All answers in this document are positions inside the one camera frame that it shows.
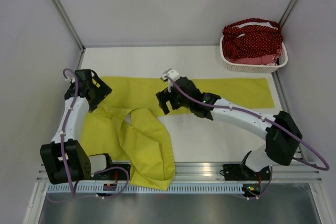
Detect yellow-green trousers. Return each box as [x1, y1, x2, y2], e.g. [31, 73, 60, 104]
[78, 76, 275, 191]

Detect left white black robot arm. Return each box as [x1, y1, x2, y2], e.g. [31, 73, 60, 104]
[40, 69, 114, 185]

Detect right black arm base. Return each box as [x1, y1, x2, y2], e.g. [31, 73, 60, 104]
[219, 163, 271, 182]

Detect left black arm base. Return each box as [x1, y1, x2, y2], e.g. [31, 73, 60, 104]
[92, 163, 131, 181]

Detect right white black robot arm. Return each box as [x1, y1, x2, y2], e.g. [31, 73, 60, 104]
[156, 74, 302, 179]

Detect white plastic laundry basket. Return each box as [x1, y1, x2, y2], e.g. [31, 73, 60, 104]
[219, 36, 288, 73]

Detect red polka dot garment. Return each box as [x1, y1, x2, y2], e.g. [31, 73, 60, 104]
[222, 18, 283, 60]

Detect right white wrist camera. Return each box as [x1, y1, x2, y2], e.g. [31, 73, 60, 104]
[160, 68, 181, 93]

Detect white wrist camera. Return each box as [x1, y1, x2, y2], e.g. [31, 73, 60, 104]
[160, 68, 181, 93]
[65, 77, 73, 83]

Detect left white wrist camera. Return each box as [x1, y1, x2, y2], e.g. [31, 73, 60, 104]
[65, 77, 73, 83]

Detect white slotted cable duct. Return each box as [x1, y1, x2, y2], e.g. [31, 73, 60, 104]
[46, 184, 244, 194]

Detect left aluminium frame post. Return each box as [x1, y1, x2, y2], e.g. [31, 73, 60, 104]
[51, 0, 85, 52]

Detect aluminium mounting rail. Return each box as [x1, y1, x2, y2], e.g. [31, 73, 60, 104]
[35, 159, 323, 183]

